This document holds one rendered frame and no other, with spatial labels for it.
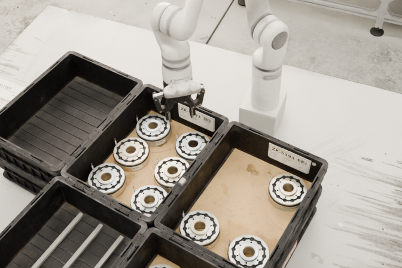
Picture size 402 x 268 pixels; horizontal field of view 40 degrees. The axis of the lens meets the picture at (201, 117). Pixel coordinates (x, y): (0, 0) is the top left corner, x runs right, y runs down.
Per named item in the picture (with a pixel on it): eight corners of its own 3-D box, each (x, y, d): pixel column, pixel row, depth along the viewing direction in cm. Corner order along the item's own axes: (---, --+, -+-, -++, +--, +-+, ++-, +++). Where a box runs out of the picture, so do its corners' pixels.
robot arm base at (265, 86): (252, 89, 183) (255, 50, 170) (280, 93, 181) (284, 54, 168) (247, 109, 177) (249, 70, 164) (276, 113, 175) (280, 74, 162)
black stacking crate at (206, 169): (231, 146, 165) (231, 121, 156) (323, 188, 154) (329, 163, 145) (155, 248, 142) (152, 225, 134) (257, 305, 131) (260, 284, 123)
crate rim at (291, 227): (231, 124, 158) (231, 118, 156) (329, 167, 147) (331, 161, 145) (151, 229, 135) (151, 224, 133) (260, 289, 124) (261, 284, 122)
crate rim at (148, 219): (146, 87, 169) (145, 81, 167) (231, 124, 158) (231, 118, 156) (59, 178, 146) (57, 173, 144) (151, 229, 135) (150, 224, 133)
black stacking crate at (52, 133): (76, 76, 186) (70, 51, 178) (148, 108, 176) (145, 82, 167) (-10, 155, 164) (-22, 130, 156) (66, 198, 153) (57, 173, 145)
